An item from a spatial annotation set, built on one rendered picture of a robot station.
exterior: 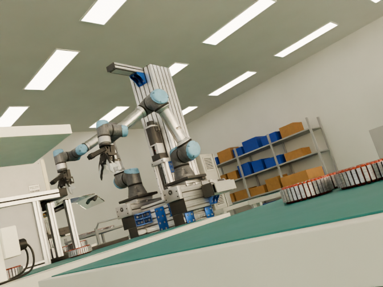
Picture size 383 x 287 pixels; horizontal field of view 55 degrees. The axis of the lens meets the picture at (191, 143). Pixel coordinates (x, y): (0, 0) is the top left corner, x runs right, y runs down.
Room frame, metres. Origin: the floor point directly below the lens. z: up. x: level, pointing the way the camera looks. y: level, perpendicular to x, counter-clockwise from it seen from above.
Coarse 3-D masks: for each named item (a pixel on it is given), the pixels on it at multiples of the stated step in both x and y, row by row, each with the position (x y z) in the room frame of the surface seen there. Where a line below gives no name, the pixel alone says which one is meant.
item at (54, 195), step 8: (40, 192) 1.88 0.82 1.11; (48, 192) 1.91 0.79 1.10; (56, 192) 1.94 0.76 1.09; (64, 192) 1.97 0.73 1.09; (0, 200) 1.74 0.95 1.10; (8, 200) 1.77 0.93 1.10; (16, 200) 1.79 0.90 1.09; (24, 200) 1.82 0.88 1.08; (32, 200) 1.85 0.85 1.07; (40, 200) 1.89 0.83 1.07; (48, 200) 2.05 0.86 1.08
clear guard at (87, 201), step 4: (76, 196) 2.10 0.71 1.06; (80, 196) 2.12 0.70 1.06; (84, 196) 2.17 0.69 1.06; (88, 196) 2.22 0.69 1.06; (92, 196) 2.21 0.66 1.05; (96, 196) 2.20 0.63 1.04; (56, 200) 2.01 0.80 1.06; (60, 200) 2.04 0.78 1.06; (72, 200) 2.19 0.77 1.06; (76, 200) 2.24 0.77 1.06; (80, 200) 2.30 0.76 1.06; (84, 200) 2.29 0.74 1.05; (88, 200) 2.27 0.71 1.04; (92, 200) 2.25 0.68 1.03; (96, 200) 2.24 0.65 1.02; (100, 200) 2.22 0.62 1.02; (104, 200) 2.22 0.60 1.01; (56, 204) 2.16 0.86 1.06; (80, 204) 2.35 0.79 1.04; (84, 204) 2.33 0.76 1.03; (88, 204) 2.31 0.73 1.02; (92, 204) 2.30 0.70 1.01; (96, 204) 2.28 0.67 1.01
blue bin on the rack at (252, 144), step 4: (260, 136) 8.58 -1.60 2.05; (248, 140) 8.56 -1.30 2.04; (252, 140) 8.49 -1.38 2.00; (256, 140) 8.42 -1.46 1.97; (260, 140) 8.54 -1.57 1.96; (244, 144) 8.66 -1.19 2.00; (248, 144) 8.58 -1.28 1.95; (252, 144) 8.51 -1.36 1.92; (256, 144) 8.44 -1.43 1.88; (260, 144) 8.50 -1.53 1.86; (244, 148) 8.69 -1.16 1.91; (248, 148) 8.60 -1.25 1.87; (252, 148) 8.53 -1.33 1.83; (256, 148) 8.46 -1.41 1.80
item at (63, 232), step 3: (60, 228) 2.12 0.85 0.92; (63, 228) 2.13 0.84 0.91; (66, 228) 2.14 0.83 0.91; (60, 231) 2.11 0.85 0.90; (63, 231) 2.13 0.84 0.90; (66, 231) 2.13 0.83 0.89; (69, 231) 2.15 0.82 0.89; (60, 234) 2.11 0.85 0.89; (63, 234) 2.12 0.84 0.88; (66, 234) 2.14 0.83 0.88; (69, 234) 2.15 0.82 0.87; (48, 237) 2.06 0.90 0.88; (51, 237) 2.07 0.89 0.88; (51, 240) 2.10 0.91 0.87; (51, 243) 2.10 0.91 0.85; (51, 246) 2.11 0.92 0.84
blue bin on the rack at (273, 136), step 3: (273, 132) 8.08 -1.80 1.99; (276, 132) 8.10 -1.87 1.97; (279, 132) 8.17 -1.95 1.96; (270, 135) 8.14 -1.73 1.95; (273, 135) 8.09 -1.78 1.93; (276, 135) 8.07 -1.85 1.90; (279, 135) 8.15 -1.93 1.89; (261, 138) 8.33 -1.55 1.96; (264, 138) 8.27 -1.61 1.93; (270, 138) 8.16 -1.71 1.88; (273, 138) 8.11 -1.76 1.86; (276, 138) 8.05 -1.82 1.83; (279, 138) 8.11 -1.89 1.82; (264, 141) 8.28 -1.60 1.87; (267, 141) 8.23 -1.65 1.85; (273, 141) 8.13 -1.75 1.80; (264, 144) 8.30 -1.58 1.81; (267, 144) 8.25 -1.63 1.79
